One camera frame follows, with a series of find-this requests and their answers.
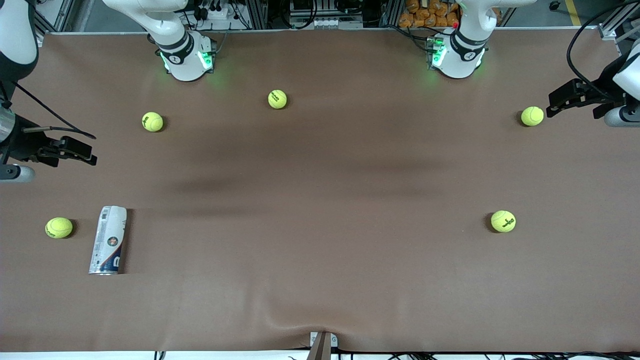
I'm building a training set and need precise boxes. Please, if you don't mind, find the white blue tennis ball can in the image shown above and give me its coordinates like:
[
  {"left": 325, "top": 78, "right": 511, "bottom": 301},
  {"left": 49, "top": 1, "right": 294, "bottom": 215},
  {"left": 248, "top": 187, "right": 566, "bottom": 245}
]
[{"left": 88, "top": 205, "right": 128, "bottom": 276}]

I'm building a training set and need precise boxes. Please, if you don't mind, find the orange packets pile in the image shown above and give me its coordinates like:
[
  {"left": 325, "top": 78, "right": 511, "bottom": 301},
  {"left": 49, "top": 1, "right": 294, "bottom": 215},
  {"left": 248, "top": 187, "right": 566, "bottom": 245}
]
[{"left": 398, "top": 0, "right": 462, "bottom": 29}]

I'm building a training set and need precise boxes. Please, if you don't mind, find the white power strip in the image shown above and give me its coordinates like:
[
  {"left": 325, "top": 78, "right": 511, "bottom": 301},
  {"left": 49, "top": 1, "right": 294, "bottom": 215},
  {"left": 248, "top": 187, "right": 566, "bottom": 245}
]
[{"left": 194, "top": 0, "right": 236, "bottom": 22}]

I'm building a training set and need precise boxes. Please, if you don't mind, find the electronics unit with white terminals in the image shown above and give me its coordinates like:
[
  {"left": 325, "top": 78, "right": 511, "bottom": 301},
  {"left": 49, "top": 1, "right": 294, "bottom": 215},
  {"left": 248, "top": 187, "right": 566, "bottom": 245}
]
[{"left": 289, "top": 0, "right": 365, "bottom": 30}]

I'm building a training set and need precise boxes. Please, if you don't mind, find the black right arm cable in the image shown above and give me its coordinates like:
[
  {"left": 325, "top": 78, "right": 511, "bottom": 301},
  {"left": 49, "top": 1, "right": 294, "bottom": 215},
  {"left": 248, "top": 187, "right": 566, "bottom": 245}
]
[{"left": 14, "top": 81, "right": 97, "bottom": 140}]

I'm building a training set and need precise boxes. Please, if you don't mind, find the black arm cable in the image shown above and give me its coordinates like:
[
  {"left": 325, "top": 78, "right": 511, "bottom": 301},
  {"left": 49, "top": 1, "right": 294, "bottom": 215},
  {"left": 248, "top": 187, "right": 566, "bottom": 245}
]
[
  {"left": 566, "top": 0, "right": 640, "bottom": 101},
  {"left": 14, "top": 81, "right": 97, "bottom": 140}
]

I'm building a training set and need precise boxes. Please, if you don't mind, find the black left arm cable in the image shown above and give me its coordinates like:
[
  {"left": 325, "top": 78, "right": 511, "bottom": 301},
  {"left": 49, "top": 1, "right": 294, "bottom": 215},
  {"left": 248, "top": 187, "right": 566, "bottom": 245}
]
[{"left": 566, "top": 0, "right": 640, "bottom": 101}]

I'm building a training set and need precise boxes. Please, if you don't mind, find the aluminium corner frame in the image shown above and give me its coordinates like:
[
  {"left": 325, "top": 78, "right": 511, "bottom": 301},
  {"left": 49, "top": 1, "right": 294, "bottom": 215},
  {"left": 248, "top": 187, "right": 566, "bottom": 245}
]
[
  {"left": 35, "top": 0, "right": 76, "bottom": 35},
  {"left": 597, "top": 0, "right": 640, "bottom": 41}
]

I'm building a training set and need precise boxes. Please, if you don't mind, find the aluminium frame post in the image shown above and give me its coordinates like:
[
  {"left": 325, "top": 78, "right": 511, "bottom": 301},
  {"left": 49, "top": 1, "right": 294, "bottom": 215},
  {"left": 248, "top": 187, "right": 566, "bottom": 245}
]
[
  {"left": 379, "top": 0, "right": 404, "bottom": 28},
  {"left": 244, "top": 0, "right": 269, "bottom": 30}
]

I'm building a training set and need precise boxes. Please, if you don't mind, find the metal bracket with brown strip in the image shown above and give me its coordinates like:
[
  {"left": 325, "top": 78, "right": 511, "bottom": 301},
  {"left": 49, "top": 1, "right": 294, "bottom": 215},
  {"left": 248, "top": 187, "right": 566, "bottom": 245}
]
[{"left": 306, "top": 331, "right": 339, "bottom": 360}]

